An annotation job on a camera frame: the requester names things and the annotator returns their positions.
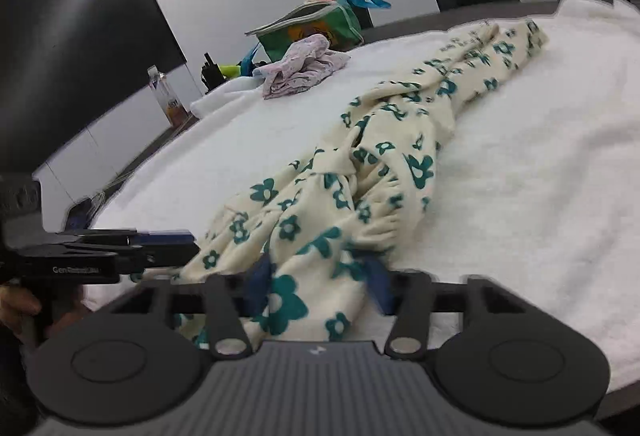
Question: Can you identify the pink floral garment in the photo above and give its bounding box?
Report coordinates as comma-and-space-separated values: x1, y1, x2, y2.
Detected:
272, 35, 332, 73

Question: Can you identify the lilac garment with blue trim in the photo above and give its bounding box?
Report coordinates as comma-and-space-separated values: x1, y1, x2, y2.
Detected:
262, 48, 352, 100

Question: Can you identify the black wall screen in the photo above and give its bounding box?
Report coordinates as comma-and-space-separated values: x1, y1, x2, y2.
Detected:
0, 0, 189, 178

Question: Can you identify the tea bottle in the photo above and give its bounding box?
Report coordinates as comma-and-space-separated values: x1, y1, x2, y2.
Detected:
147, 65, 182, 125

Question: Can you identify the white terry blanket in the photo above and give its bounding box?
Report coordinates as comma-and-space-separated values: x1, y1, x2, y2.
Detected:
92, 0, 640, 398

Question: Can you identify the black walkie-talkie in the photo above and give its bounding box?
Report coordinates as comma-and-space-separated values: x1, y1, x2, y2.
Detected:
200, 51, 224, 90

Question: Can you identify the green bag with blue straps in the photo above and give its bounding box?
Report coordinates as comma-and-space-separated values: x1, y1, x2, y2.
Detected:
239, 0, 392, 67

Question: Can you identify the person's left hand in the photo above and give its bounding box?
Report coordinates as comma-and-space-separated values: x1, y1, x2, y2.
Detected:
0, 287, 88, 344

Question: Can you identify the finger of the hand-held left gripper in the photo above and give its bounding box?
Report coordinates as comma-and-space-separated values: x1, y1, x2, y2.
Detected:
117, 243, 201, 284
47, 228, 197, 248

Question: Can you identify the cream green floral garment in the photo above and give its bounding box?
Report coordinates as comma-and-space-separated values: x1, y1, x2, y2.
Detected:
172, 18, 551, 351

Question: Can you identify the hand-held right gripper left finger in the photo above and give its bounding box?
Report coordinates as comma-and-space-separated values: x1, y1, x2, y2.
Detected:
115, 261, 276, 361

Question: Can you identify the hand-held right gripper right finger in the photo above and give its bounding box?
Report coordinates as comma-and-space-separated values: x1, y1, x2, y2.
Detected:
362, 258, 533, 361

